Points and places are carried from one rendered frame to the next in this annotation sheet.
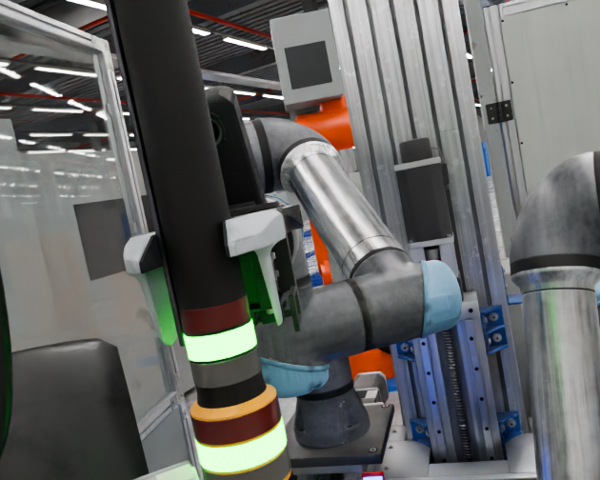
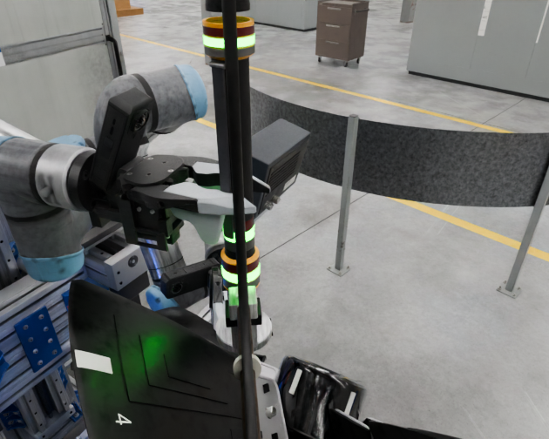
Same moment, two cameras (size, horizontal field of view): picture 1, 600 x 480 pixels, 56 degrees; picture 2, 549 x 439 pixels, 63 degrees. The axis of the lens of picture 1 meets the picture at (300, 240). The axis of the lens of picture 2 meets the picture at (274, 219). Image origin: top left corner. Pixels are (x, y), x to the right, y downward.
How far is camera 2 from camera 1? 0.49 m
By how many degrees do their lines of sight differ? 74
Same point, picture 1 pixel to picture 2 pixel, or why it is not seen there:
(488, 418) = (8, 253)
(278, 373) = (71, 261)
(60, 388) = (110, 312)
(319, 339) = (84, 229)
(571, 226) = not seen: hidden behind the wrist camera
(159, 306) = (217, 226)
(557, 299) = not seen: hidden behind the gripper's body
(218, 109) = (149, 105)
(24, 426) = (130, 337)
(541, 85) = not seen: outside the picture
